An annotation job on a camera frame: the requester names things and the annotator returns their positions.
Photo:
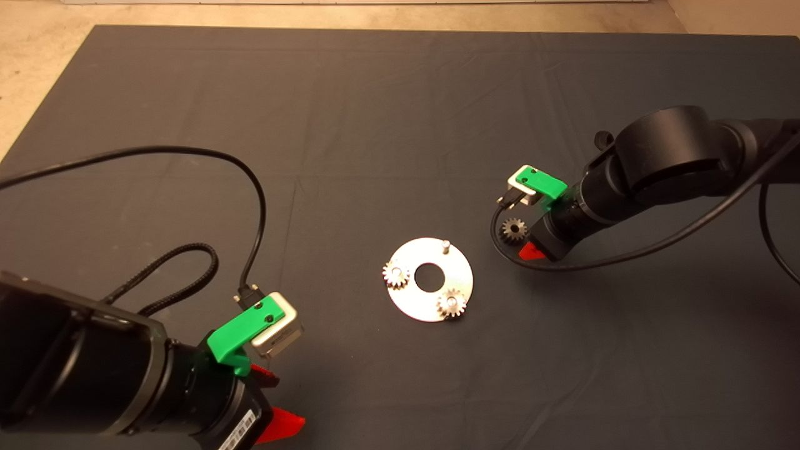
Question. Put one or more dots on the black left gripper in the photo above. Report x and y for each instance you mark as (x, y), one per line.
(225, 409)

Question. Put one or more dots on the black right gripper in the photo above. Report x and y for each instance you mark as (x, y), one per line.
(562, 228)

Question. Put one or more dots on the small steel planetary gear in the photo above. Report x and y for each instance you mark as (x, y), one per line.
(507, 234)
(451, 304)
(397, 275)

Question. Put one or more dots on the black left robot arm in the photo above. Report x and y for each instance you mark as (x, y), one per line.
(81, 369)

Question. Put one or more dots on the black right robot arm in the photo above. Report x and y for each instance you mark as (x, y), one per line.
(669, 156)

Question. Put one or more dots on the round metal carrier plate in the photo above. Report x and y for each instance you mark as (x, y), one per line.
(415, 306)

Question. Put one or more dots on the dark grey table cloth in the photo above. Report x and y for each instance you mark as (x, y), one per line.
(375, 125)

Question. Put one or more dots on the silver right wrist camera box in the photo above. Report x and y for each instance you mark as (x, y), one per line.
(519, 185)

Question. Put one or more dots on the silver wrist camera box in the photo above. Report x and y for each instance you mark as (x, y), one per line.
(284, 331)
(519, 185)

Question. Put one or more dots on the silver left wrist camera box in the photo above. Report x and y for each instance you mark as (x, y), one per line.
(284, 331)

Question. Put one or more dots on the green right camera mount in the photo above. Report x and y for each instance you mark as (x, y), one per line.
(547, 182)

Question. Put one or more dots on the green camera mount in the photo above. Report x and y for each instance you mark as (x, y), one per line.
(547, 182)
(237, 331)

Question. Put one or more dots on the green left camera mount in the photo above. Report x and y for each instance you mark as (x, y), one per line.
(237, 331)

